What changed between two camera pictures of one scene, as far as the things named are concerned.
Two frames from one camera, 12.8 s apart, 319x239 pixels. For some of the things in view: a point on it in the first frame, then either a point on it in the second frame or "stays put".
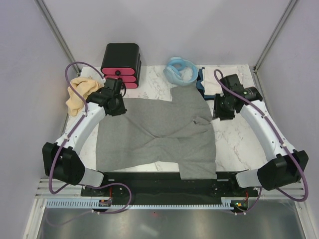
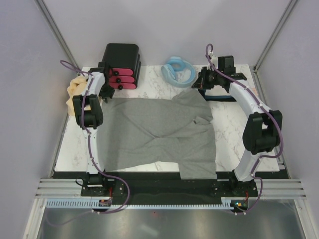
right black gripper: [218, 112] to [201, 82]
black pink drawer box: [122, 61] stays put
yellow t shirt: [84, 85] stays put
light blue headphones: [181, 71] stays put
